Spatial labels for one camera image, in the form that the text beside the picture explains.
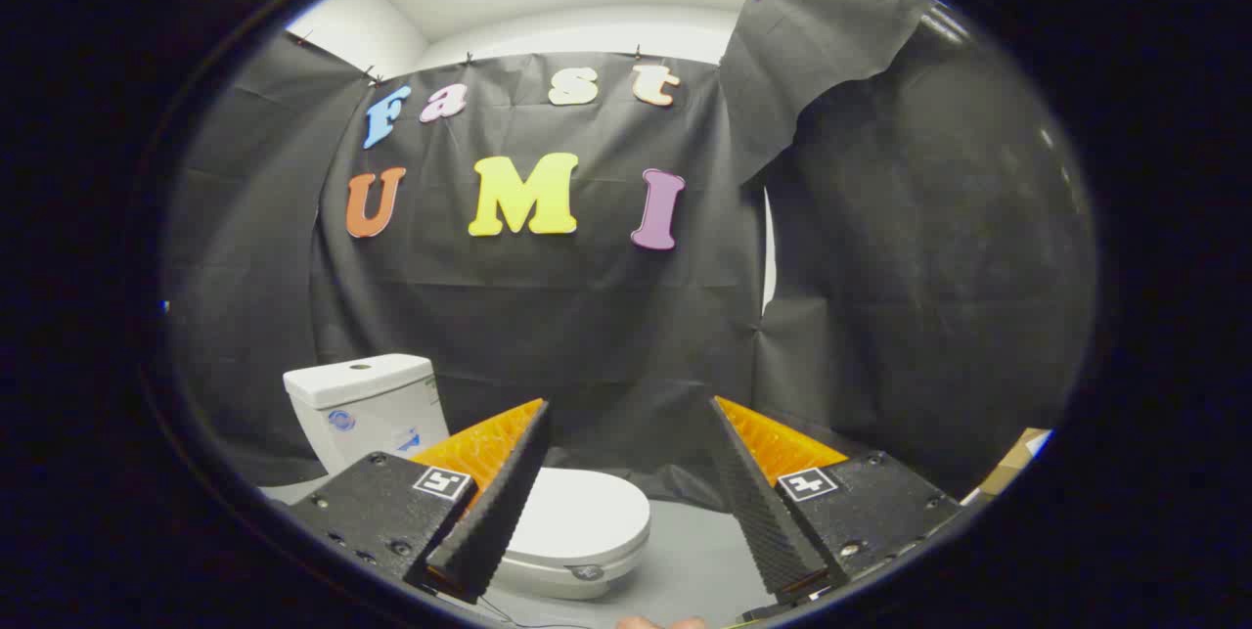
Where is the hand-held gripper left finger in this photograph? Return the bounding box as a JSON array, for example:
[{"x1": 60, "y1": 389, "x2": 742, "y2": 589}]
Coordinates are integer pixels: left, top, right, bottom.
[{"x1": 284, "y1": 399, "x2": 552, "y2": 606}]

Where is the brown cardboard box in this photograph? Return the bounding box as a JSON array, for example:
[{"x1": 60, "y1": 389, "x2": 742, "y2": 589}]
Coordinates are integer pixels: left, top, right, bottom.
[{"x1": 963, "y1": 427, "x2": 1053, "y2": 505}]

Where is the white toilet lid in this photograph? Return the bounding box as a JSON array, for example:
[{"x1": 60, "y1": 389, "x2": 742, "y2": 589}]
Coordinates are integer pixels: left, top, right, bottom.
[{"x1": 507, "y1": 468, "x2": 652, "y2": 563}]

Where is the black backdrop cloth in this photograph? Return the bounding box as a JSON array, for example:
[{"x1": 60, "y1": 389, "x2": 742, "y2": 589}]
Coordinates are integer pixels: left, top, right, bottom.
[{"x1": 161, "y1": 0, "x2": 1098, "y2": 513}]

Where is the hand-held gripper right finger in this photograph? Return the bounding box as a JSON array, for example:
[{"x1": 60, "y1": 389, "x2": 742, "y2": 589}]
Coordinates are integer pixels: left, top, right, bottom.
[{"x1": 706, "y1": 396, "x2": 964, "y2": 607}]

